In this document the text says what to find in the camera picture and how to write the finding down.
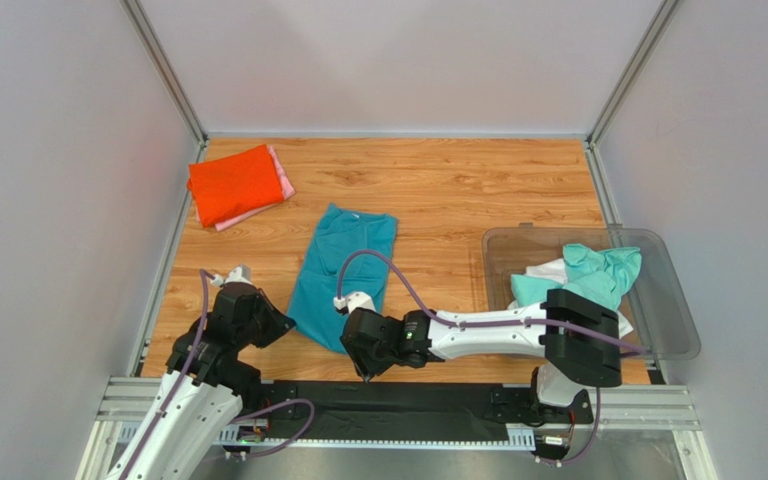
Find teal blue t-shirt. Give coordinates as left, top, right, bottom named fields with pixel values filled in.
left=288, top=203, right=398, bottom=354

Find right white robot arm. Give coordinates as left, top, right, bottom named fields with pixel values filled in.
left=333, top=289, right=633, bottom=408

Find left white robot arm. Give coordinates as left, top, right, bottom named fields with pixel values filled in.
left=106, top=280, right=295, bottom=479

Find orange folded t-shirt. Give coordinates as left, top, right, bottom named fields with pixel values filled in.
left=186, top=144, right=285, bottom=228

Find white t-shirt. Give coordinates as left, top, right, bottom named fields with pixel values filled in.
left=506, top=258, right=612, bottom=310

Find mint green t-shirt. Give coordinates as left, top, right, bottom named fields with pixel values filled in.
left=510, top=242, right=644, bottom=313

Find clear plastic bin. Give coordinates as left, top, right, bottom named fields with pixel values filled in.
left=482, top=225, right=701, bottom=361

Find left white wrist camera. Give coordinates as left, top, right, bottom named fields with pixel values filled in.
left=209, top=264, right=251, bottom=288

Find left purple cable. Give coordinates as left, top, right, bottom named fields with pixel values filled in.
left=117, top=268, right=316, bottom=480

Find left aluminium frame post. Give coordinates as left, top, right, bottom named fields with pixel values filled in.
left=120, top=0, right=208, bottom=149

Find aluminium frame post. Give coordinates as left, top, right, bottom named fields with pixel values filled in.
left=586, top=0, right=683, bottom=146
left=120, top=0, right=208, bottom=149

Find right aluminium frame post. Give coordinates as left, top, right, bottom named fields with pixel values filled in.
left=586, top=0, right=683, bottom=146

